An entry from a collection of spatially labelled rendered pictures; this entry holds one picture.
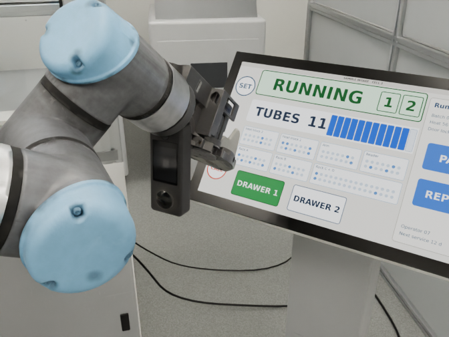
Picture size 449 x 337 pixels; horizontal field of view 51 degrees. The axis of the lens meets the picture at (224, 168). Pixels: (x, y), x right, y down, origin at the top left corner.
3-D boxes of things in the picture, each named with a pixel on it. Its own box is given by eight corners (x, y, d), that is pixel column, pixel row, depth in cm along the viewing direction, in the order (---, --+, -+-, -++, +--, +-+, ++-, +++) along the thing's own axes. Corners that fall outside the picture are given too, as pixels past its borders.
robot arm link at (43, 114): (-30, 209, 37) (59, 101, 36) (-34, 150, 45) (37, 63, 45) (54, 246, 42) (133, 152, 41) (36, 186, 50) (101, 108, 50)
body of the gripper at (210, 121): (243, 108, 62) (205, 66, 52) (222, 168, 61) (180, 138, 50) (195, 99, 66) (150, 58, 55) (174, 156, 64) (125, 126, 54)
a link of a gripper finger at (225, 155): (245, 161, 65) (220, 141, 57) (241, 172, 65) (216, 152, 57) (216, 154, 67) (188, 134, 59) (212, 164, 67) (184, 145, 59)
